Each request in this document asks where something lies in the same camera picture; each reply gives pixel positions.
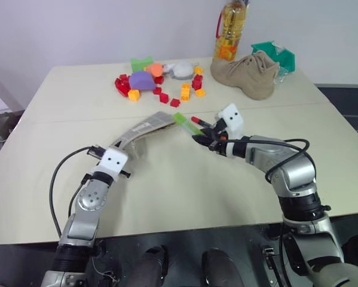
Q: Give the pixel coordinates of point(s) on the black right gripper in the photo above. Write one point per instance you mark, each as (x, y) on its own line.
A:
(219, 140)

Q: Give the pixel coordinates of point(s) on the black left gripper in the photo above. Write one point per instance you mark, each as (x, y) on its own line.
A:
(95, 151)

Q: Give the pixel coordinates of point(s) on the green highlighter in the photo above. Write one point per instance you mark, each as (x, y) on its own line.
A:
(187, 123)

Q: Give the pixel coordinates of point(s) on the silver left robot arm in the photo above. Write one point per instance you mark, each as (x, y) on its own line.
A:
(86, 206)

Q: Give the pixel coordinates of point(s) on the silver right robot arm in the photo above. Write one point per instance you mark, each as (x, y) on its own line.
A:
(298, 185)

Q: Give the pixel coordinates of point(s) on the red toy brick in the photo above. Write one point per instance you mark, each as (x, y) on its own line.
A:
(197, 82)
(175, 103)
(120, 84)
(159, 79)
(163, 98)
(124, 77)
(124, 91)
(157, 91)

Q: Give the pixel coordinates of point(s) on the tall yellow toy brick stack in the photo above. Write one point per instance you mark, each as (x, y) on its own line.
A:
(185, 92)

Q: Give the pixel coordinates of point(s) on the grey toy mouse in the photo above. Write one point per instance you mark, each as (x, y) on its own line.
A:
(181, 70)

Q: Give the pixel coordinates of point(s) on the tan suede boot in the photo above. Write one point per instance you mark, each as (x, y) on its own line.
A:
(244, 74)

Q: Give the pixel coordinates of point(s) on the orange foam cylinder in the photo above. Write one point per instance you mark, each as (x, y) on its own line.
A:
(154, 69)

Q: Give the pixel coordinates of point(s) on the purple foam block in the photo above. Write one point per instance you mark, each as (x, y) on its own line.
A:
(141, 80)

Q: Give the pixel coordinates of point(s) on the clear plastic wrapper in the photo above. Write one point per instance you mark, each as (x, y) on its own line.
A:
(281, 74)

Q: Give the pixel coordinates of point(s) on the green foam block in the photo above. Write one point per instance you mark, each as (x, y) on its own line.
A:
(138, 63)

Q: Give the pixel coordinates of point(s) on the yellow cooking oil bottle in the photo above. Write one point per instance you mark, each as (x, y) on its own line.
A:
(228, 33)

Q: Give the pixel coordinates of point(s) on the green plastic box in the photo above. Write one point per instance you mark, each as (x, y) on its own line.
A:
(281, 56)

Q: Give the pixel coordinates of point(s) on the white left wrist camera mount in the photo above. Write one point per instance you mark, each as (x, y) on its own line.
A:
(113, 161)

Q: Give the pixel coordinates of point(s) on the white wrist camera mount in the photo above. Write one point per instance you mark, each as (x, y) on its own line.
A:
(232, 118)
(113, 161)

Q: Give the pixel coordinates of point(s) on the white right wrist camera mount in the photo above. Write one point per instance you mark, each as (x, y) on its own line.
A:
(232, 118)

